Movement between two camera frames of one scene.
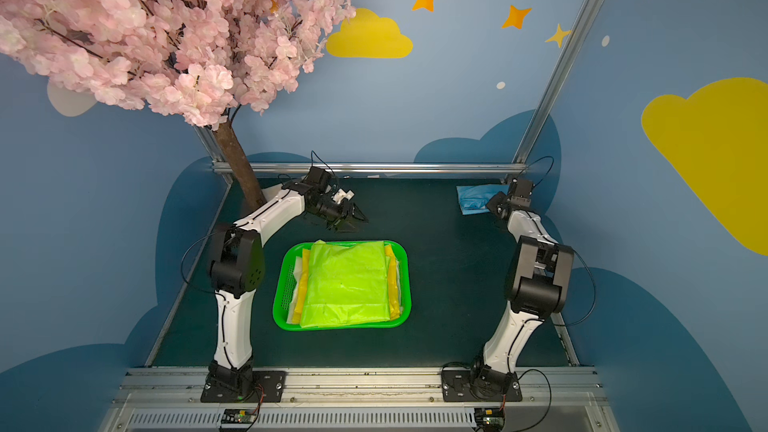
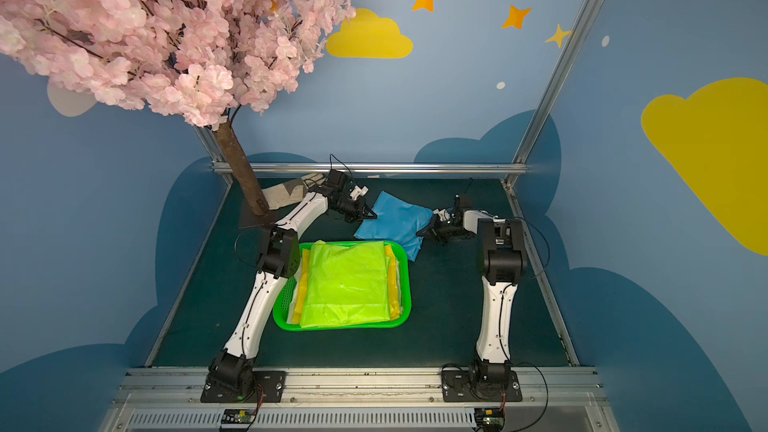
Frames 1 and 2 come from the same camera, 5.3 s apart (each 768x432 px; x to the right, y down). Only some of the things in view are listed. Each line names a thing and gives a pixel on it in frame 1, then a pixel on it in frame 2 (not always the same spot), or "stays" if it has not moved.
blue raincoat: (474, 198) → (397, 221)
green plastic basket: (284, 278) stays
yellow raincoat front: (297, 315) stays
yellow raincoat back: (393, 287) stays
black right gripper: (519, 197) → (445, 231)
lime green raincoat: (346, 284) stays
